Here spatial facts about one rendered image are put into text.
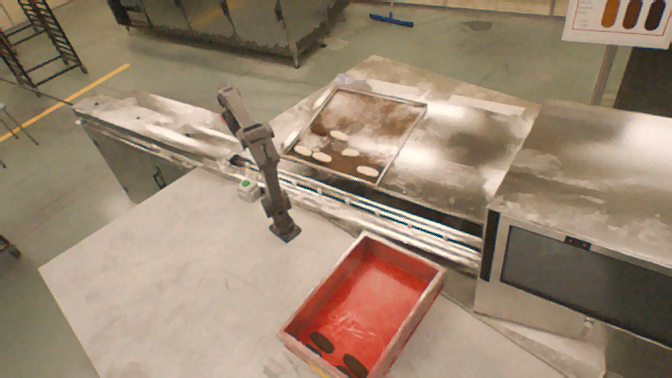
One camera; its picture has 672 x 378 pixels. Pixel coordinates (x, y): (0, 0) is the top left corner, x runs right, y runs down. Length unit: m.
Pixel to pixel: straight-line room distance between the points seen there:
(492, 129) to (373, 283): 0.83
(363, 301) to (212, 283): 0.57
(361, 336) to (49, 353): 2.06
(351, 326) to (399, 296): 0.19
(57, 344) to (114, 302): 1.25
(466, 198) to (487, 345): 0.54
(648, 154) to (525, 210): 0.37
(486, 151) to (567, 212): 0.77
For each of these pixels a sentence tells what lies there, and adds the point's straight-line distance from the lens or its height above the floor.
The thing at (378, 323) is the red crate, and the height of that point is 0.82.
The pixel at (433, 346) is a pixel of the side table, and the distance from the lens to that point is 1.46.
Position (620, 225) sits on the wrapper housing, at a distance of 1.17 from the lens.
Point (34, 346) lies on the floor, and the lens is 3.19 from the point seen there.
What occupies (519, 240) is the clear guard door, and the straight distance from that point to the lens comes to 1.18.
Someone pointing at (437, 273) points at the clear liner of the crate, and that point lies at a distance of 1.48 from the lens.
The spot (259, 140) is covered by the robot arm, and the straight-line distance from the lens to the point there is 1.39.
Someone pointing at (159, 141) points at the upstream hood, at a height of 0.91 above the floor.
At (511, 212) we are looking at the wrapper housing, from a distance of 1.13.
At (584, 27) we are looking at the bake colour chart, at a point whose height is 1.33.
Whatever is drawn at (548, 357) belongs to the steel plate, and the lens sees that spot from 1.49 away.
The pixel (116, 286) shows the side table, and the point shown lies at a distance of 1.93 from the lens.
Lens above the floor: 2.12
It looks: 42 degrees down
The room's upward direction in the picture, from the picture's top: 12 degrees counter-clockwise
